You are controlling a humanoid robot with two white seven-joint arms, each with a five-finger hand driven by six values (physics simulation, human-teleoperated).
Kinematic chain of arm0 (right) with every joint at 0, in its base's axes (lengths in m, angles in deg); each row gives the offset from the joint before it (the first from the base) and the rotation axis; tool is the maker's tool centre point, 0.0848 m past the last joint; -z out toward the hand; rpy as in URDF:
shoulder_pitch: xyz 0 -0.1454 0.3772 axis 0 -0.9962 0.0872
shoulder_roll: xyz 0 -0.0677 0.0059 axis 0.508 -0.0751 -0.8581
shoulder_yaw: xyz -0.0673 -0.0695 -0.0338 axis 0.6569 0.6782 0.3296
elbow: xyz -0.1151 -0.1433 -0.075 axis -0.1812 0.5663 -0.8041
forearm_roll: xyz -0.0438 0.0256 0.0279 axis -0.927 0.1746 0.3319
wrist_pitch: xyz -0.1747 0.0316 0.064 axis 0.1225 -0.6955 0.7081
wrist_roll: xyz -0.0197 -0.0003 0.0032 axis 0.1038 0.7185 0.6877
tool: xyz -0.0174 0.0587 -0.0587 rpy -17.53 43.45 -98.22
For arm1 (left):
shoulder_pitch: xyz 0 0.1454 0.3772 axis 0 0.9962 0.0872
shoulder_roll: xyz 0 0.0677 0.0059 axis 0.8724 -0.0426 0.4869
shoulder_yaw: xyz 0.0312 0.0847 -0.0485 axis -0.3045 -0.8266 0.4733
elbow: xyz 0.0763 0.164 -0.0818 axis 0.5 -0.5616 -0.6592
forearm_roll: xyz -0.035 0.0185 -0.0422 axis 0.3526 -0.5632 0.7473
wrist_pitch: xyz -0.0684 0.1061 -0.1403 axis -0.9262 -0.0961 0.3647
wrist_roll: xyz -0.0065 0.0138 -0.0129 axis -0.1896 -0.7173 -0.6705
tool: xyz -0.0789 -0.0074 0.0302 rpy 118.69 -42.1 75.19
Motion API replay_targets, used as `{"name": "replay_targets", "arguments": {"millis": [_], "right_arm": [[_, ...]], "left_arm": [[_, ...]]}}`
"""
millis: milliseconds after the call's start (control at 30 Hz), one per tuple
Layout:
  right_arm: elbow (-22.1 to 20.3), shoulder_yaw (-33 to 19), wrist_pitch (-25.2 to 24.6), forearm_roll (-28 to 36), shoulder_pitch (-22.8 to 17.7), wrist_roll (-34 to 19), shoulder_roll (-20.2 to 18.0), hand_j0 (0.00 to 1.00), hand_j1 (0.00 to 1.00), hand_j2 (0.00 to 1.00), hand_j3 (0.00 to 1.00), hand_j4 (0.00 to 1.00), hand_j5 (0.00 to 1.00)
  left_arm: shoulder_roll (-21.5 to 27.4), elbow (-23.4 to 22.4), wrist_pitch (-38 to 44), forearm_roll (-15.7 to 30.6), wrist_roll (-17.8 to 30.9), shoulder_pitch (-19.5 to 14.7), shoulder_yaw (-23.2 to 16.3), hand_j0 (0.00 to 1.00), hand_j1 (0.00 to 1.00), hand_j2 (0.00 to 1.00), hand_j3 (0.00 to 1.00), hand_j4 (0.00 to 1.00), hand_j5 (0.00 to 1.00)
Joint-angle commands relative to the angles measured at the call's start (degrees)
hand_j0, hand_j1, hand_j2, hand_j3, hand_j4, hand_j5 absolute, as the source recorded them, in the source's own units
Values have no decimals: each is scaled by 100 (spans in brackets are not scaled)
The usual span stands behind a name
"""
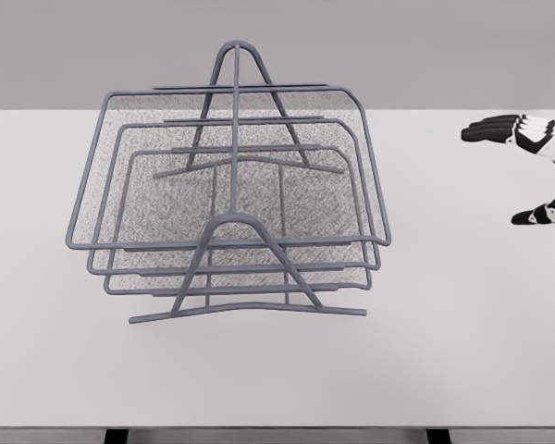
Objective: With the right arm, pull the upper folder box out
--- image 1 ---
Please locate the grey mesh folder tray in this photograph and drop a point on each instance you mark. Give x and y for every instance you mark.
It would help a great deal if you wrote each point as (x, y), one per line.
(134, 107)
(166, 139)
(176, 208)

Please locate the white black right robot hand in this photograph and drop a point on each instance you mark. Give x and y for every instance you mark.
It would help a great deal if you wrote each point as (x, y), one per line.
(532, 134)

